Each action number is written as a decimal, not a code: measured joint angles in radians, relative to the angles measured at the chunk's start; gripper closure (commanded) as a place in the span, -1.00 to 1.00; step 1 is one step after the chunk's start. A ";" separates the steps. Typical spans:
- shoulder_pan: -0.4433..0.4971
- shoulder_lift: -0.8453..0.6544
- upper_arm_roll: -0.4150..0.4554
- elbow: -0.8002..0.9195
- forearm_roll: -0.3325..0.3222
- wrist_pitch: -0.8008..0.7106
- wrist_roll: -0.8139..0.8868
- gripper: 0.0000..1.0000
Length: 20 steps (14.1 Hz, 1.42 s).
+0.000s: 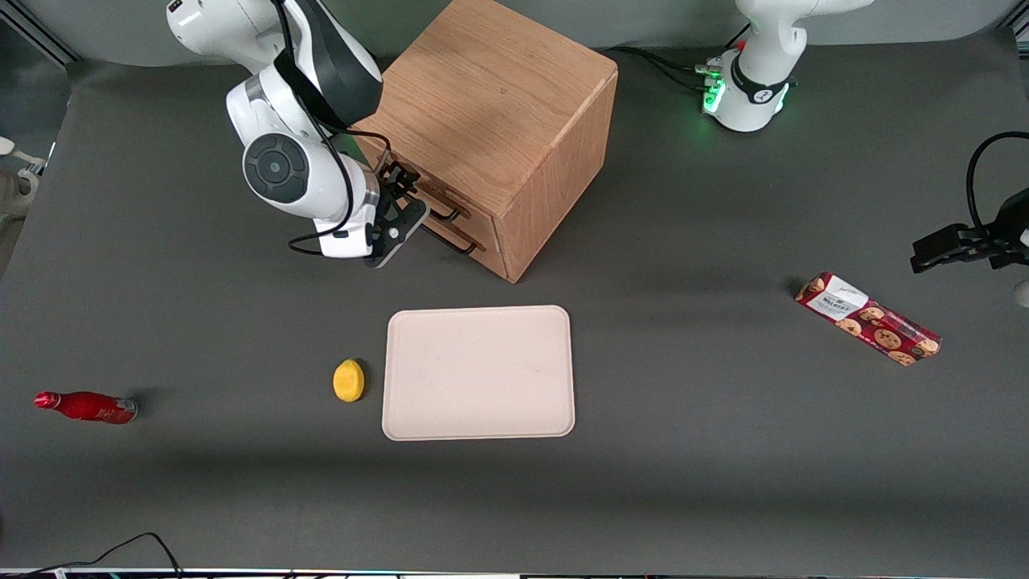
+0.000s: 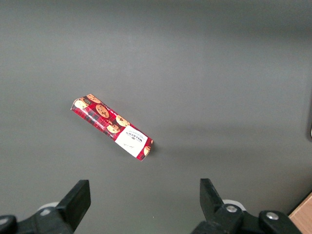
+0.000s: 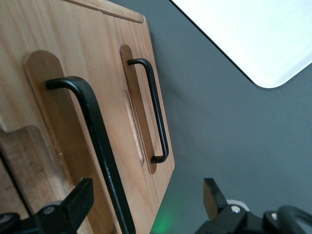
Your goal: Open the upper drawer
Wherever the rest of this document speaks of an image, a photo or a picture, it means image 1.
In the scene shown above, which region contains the red cookie box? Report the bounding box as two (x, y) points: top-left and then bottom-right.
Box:
(795, 271), (942, 368)

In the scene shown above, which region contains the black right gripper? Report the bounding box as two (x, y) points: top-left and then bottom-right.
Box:
(364, 161), (429, 269)

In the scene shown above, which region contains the red bottle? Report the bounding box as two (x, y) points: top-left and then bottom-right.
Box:
(34, 391), (139, 425)

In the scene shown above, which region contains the black left arm base cable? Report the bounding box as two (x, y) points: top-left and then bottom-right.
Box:
(605, 23), (752, 94)

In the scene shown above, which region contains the wooden drawer with black handle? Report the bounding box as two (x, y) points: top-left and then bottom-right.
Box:
(418, 205), (507, 277)
(354, 131), (493, 238)

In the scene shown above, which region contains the white plastic fixture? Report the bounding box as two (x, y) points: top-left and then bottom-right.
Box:
(0, 135), (45, 216)

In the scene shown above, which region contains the wooden drawer cabinet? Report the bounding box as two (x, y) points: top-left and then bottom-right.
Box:
(344, 0), (620, 284)

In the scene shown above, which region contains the beige rectangular tray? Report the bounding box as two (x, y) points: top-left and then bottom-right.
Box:
(381, 305), (576, 442)

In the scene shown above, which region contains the yellow lemon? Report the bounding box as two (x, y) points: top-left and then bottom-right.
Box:
(333, 359), (366, 403)

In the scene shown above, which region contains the black looped cable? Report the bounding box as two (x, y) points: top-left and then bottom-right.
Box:
(965, 130), (1029, 232)

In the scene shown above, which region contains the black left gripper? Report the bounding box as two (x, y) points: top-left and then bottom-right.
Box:
(910, 187), (1029, 275)

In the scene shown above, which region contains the black cable along right arm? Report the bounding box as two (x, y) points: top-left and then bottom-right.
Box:
(272, 0), (396, 257)

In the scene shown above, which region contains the thin black floor cable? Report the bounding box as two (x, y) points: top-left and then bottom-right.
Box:
(0, 532), (187, 577)

